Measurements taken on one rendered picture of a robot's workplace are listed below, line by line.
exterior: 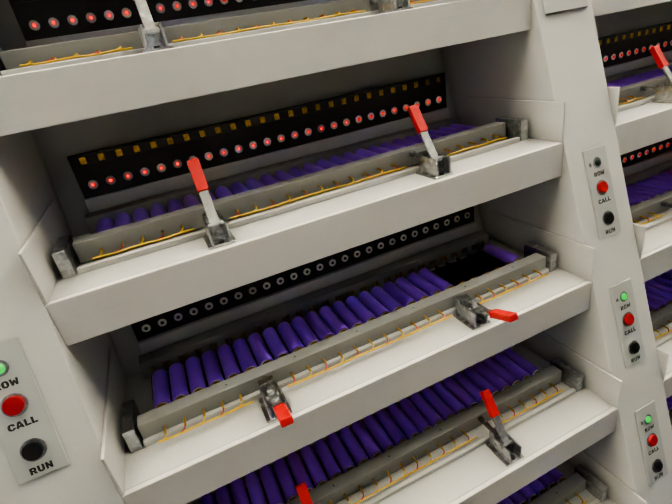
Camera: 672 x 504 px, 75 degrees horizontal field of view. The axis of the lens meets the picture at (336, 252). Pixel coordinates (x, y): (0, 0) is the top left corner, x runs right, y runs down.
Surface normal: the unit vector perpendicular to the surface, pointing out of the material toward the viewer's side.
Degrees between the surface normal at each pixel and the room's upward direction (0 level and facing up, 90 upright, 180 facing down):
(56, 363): 90
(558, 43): 90
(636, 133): 108
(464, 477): 18
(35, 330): 90
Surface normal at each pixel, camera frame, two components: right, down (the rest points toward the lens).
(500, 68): -0.90, 0.31
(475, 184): 0.40, 0.33
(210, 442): -0.16, -0.89
